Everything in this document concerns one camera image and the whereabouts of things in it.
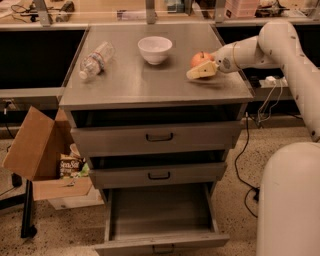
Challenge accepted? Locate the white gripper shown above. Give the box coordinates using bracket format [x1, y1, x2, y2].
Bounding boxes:
[186, 43, 239, 80]

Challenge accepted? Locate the red apple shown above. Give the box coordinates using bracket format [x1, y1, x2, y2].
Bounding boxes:
[190, 51, 214, 68]

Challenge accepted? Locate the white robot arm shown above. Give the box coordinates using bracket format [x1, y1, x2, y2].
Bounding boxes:
[186, 19, 320, 256]

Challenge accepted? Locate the grey metal drawer cabinet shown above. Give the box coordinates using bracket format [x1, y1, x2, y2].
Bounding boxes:
[59, 23, 255, 256]

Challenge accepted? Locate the top grey drawer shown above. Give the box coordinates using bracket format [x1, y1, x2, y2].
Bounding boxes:
[71, 121, 241, 157]

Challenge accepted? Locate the grey drawer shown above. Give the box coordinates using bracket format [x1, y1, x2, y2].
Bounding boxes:
[95, 183, 230, 256]
[71, 121, 241, 157]
[89, 162, 226, 189]

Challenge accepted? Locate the middle grey drawer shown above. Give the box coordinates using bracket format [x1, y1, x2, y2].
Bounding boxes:
[89, 162, 226, 189]

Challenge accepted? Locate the bottom grey drawer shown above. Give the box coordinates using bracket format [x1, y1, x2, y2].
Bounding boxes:
[95, 183, 230, 256]

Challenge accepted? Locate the white ceramic bowl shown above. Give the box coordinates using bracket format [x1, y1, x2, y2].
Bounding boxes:
[138, 36, 173, 65]

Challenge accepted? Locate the white power strip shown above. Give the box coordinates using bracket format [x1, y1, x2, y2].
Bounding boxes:
[264, 76, 288, 87]

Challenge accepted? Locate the pink box on shelf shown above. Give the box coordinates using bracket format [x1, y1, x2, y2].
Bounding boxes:
[225, 0, 260, 19]

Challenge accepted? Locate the clear plastic water bottle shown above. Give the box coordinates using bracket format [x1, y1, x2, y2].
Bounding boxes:
[79, 41, 115, 80]

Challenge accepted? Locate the sea salt snack bag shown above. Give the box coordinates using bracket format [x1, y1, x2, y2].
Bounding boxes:
[59, 154, 83, 179]

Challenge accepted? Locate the brown cardboard box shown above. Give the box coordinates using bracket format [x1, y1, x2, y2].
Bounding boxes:
[2, 106, 92, 201]

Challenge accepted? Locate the black stand leg left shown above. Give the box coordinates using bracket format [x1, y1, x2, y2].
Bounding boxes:
[21, 180, 37, 238]

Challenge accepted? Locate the black power cable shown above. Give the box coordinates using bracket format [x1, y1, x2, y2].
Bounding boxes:
[233, 113, 261, 219]

